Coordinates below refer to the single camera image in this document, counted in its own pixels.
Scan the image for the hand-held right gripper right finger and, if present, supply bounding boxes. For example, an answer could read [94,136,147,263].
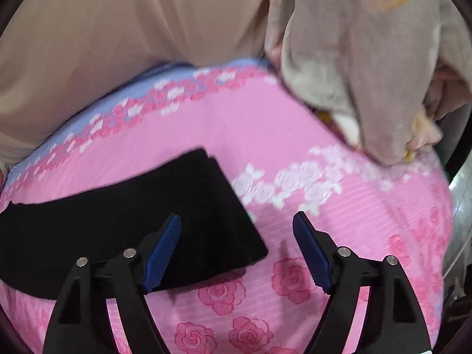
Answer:
[292,211,432,354]

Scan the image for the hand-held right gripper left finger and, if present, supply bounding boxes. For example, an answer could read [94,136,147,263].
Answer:
[43,213,182,354]

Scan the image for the black pants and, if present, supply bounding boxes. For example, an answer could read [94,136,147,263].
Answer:
[0,148,269,299]

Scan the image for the pink floral bedsheet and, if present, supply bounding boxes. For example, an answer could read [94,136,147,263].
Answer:
[0,58,455,354]

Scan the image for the grey floral cloth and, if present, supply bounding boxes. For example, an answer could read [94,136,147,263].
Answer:
[265,0,472,165]

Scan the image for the beige cloth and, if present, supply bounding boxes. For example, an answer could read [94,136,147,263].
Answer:
[0,0,275,166]

